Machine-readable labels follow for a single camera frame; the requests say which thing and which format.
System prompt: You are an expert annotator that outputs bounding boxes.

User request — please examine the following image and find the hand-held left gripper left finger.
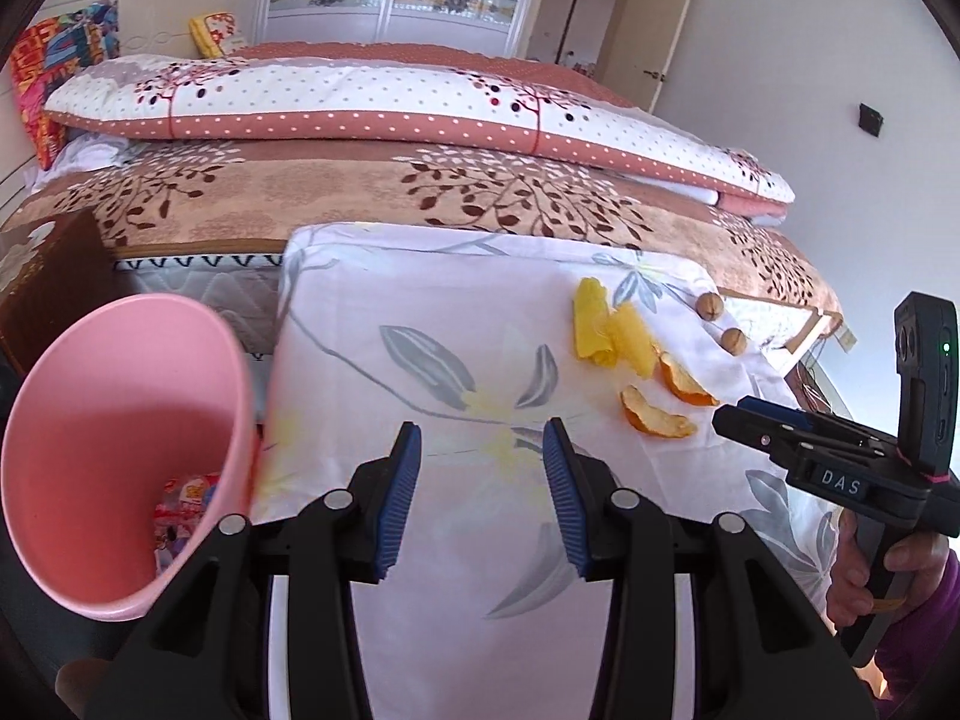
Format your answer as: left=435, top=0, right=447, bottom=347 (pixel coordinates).
left=86, top=420, right=425, bottom=720

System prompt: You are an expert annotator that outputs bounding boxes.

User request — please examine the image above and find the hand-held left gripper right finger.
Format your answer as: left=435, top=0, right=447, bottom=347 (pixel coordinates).
left=541, top=416, right=878, bottom=720

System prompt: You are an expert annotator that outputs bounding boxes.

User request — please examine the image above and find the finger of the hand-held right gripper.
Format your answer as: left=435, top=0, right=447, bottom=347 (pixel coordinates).
left=711, top=403, right=807, bottom=466
left=736, top=394, right=901, bottom=445

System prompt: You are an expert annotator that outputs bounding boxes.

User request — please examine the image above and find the orange peel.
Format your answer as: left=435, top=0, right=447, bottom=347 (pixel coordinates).
left=620, top=385, right=698, bottom=437
left=658, top=351, right=721, bottom=407

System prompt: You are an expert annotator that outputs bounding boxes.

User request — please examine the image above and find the clear red print wrapper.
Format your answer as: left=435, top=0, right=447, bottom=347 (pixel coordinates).
left=154, top=474, right=224, bottom=533

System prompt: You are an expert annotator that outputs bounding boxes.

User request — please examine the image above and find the pink plastic bin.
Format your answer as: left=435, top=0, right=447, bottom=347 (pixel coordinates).
left=0, top=295, right=262, bottom=622

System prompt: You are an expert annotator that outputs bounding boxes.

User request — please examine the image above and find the person's right forearm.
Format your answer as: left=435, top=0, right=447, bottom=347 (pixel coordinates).
left=874, top=547, right=960, bottom=706

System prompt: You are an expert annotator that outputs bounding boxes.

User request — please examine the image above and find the person's right hand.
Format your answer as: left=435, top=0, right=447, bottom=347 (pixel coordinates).
left=825, top=507, right=959, bottom=621

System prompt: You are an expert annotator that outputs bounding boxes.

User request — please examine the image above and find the white floral cloth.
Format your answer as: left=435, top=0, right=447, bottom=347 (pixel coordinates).
left=251, top=221, right=841, bottom=720

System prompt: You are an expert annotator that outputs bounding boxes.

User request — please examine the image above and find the brown leaf print blanket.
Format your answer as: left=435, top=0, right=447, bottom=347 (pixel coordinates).
left=0, top=136, right=845, bottom=316

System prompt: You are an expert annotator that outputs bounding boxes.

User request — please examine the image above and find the cream room door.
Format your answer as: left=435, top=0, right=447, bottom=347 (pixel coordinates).
left=645, top=0, right=698, bottom=113

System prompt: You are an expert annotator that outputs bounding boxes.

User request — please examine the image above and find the brown wooden nightstand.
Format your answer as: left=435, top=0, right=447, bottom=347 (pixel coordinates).
left=0, top=208, right=125, bottom=376

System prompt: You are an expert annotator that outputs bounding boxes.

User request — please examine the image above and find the polka dot tree quilt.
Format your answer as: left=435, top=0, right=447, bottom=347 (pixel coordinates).
left=43, top=41, right=796, bottom=222

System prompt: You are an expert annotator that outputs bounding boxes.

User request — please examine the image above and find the yellow floral pillow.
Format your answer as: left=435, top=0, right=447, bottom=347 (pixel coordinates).
left=187, top=11, right=248, bottom=59

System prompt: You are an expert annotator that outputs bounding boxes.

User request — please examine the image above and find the cream bed headboard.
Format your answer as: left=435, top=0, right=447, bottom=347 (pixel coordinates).
left=0, top=0, right=263, bottom=192

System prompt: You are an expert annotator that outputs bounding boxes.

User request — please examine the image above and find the colourful patchwork pillow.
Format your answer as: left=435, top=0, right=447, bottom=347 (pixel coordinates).
left=10, top=0, right=121, bottom=172

